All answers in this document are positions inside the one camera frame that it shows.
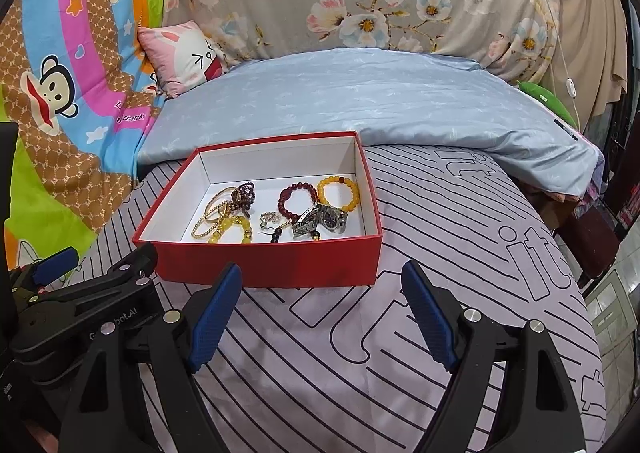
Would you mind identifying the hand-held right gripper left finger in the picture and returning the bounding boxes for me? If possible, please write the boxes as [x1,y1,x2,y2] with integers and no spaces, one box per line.
[57,262,243,453]

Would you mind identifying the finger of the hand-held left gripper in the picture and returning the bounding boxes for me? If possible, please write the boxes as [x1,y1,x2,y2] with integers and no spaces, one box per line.
[29,242,160,322]
[14,246,81,307]

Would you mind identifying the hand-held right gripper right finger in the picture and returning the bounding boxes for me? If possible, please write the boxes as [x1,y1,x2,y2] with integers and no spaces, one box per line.
[400,259,586,453]

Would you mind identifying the small gold bead bracelet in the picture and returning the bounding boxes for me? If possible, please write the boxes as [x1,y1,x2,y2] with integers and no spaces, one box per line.
[191,200,236,240]

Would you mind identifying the large yellow bead bracelet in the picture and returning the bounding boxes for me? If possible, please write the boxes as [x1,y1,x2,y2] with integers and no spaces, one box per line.
[207,214,254,245]

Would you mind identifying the red cardboard box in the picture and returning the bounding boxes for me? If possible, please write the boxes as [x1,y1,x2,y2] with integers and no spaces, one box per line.
[131,130,384,289]

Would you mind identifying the gold bangle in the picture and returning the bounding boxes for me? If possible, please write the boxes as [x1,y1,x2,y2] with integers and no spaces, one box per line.
[204,185,241,222]

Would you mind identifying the black bead gold charm bracelet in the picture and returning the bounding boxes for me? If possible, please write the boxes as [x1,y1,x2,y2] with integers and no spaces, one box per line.
[268,225,322,245]

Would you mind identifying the dark red bead bracelet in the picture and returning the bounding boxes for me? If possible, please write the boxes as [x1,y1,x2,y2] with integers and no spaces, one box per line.
[277,184,320,229]

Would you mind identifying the silver wrist watch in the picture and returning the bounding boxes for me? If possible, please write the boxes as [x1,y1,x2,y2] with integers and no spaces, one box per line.
[291,202,349,239]

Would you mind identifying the grey striped bed sheet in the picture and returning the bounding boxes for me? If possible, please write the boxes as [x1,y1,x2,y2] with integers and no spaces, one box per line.
[75,143,608,453]

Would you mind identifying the dark red chair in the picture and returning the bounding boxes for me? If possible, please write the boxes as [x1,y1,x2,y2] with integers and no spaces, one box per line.
[552,192,624,279]

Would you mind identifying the cartoon monkey blanket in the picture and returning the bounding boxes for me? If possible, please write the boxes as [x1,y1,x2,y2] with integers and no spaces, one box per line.
[0,0,174,274]

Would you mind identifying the black phone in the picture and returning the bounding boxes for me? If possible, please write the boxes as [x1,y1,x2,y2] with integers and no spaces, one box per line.
[553,118,580,142]

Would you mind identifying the light blue quilt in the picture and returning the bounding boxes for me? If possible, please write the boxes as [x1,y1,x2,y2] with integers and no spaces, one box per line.
[136,47,601,199]

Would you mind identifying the pink rabbit pillow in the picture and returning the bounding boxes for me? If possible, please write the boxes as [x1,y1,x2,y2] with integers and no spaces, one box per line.
[136,20,230,99]

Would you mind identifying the beige curtain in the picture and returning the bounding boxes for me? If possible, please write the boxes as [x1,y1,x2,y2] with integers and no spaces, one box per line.
[542,0,631,129]

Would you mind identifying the dark brown bead bracelet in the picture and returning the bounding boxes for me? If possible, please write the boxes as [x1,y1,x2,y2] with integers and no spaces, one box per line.
[234,181,257,209]

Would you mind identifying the amber bead bracelet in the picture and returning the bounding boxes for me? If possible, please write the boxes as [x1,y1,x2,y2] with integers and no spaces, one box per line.
[316,174,362,213]

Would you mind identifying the white cable with switch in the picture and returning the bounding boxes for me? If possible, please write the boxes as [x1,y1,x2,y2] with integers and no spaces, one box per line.
[520,0,584,129]

